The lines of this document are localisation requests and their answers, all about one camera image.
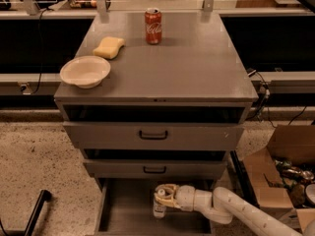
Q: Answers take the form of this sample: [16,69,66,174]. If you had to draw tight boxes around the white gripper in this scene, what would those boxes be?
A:
[155,184,196,211]

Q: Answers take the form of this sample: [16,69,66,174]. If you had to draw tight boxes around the clear plastic water bottle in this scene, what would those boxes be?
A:
[153,189,166,219]

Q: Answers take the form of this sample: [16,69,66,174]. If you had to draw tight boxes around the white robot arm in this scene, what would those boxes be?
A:
[155,184,315,236]

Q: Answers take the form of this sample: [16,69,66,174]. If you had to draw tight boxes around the grey open bottom drawer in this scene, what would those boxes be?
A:
[94,179,215,236]

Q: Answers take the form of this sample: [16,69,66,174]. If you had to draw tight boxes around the grey middle drawer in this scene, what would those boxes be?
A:
[84,149,226,180]

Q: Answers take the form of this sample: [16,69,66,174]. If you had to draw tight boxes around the grey metal drawer cabinet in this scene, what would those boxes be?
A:
[53,10,259,236]

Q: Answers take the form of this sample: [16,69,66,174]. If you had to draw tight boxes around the grey top drawer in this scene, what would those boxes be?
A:
[65,105,243,150]

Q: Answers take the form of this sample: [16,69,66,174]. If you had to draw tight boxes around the black cabinet leg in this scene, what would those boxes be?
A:
[230,150,257,206]

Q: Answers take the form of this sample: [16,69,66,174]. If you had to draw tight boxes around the cardboard box with items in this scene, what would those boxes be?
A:
[243,125,315,231]

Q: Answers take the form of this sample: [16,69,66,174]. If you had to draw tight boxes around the black bar on floor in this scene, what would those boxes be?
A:
[24,190,52,236]

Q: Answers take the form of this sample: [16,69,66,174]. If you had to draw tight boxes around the white paper bowl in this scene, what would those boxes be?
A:
[60,56,111,89]

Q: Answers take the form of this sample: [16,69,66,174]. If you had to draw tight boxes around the yellow sponge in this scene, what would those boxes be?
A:
[94,36,125,59]

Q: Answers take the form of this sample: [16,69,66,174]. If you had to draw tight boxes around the red cola can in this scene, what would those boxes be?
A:
[145,8,162,44]

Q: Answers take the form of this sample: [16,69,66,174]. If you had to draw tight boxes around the black cables right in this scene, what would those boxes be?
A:
[245,68,309,130]

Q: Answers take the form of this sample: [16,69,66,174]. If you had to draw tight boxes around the black cable left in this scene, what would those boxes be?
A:
[31,7,53,95]

